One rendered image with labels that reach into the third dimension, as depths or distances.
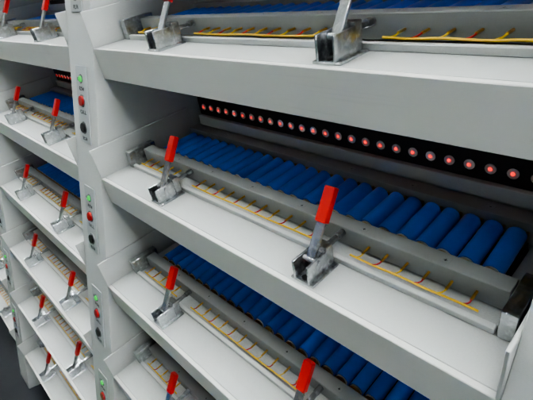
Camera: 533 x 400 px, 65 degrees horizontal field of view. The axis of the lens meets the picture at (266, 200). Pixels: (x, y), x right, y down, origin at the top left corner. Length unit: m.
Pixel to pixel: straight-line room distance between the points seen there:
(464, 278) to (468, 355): 0.06
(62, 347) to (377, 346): 1.07
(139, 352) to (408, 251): 0.62
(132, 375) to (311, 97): 0.68
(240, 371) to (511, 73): 0.46
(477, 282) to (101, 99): 0.57
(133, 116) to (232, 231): 0.32
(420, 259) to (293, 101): 0.18
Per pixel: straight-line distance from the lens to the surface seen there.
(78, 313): 1.09
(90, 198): 0.78
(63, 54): 0.82
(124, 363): 0.91
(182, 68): 0.50
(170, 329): 0.67
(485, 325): 0.37
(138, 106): 0.73
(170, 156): 0.58
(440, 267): 0.39
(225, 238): 0.48
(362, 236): 0.42
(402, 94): 0.31
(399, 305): 0.38
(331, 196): 0.39
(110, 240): 0.77
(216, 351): 0.62
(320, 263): 0.40
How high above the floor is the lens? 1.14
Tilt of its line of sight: 19 degrees down
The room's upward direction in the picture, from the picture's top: 4 degrees clockwise
